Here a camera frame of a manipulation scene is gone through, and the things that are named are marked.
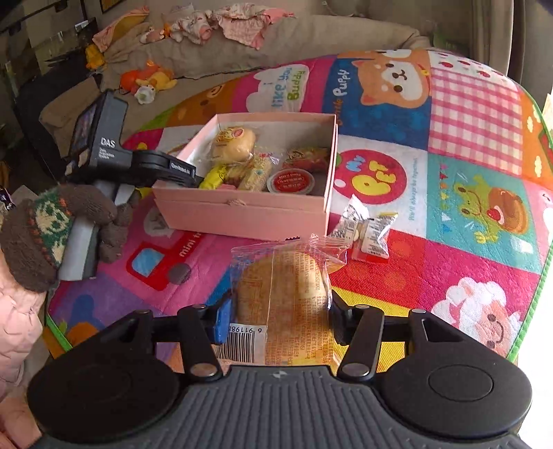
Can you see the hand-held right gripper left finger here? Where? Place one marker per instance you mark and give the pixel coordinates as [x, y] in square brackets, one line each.
[222, 320]

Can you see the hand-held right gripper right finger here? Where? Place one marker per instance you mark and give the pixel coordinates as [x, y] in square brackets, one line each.
[341, 317]

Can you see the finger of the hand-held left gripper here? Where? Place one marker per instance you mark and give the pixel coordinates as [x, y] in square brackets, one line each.
[185, 183]

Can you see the yellow wafer packet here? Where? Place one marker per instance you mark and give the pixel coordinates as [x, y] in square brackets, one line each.
[214, 178]

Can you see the round cake clear packet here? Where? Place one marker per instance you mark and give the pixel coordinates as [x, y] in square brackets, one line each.
[285, 302]

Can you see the small yellow bread packet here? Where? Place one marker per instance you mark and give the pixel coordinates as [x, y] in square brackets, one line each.
[235, 144]

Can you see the pink cardboard box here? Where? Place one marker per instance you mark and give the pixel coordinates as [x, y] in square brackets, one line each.
[242, 216]

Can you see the red lid jelly cup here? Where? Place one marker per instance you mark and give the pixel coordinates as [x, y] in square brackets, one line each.
[290, 181]

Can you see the person's left hand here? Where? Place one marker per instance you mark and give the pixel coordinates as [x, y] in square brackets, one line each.
[39, 233]

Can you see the white green small toy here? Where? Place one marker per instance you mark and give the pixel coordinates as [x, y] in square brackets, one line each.
[144, 94]

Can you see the orange plush toy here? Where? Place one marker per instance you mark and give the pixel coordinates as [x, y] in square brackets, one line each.
[149, 77]

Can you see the silver snack packet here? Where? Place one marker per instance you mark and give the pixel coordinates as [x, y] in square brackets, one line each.
[373, 237]
[350, 222]

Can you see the yellow plush toy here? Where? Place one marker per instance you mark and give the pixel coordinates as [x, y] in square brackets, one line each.
[95, 56]

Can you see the dark cabinet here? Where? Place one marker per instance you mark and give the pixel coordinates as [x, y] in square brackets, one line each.
[39, 77]

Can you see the pink cloth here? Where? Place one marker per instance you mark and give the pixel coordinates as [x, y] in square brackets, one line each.
[119, 28]

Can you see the small pink plush toy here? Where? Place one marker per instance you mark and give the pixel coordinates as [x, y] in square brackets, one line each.
[155, 33]

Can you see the pink doll on sofa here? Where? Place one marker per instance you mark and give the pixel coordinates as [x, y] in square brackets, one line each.
[192, 23]

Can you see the pink striped garment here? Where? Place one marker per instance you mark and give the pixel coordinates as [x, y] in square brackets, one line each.
[255, 23]

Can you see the beige sofa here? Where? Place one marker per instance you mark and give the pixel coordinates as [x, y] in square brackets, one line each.
[302, 39]

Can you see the colourful cartoon play mat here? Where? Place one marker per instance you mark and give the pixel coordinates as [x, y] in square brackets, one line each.
[466, 129]

